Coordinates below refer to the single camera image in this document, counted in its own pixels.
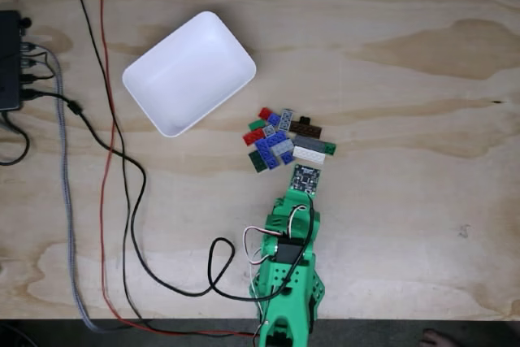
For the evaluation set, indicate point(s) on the black round knob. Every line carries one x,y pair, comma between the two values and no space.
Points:
25,22

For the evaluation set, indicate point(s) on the camera circuit board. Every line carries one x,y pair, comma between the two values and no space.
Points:
305,178

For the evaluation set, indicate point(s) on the small black lego piece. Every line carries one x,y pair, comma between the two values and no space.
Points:
304,119

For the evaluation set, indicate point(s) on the dark grey USB hub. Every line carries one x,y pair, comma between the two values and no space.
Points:
9,58

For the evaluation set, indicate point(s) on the white plastic bin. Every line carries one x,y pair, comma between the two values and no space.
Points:
191,70

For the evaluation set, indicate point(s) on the grey 2x2 lego brick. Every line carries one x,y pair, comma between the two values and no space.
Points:
269,131

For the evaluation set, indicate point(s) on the red 2x2 lego brick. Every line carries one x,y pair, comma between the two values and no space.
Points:
265,113

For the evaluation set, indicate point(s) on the blue 2x4 lego brick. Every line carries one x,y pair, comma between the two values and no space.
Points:
273,140
268,159

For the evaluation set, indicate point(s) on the dark grey lego plate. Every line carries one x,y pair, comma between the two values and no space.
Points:
310,143

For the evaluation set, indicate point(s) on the blue 2x2 lego brick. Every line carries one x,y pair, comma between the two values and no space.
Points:
274,119
287,158

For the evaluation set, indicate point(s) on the long white lego brick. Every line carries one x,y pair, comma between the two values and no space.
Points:
309,156

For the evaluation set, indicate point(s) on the brown lego brick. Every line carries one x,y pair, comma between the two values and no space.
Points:
306,129

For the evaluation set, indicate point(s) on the light grey 2x4 lego brick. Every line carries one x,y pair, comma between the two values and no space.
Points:
287,117
283,147

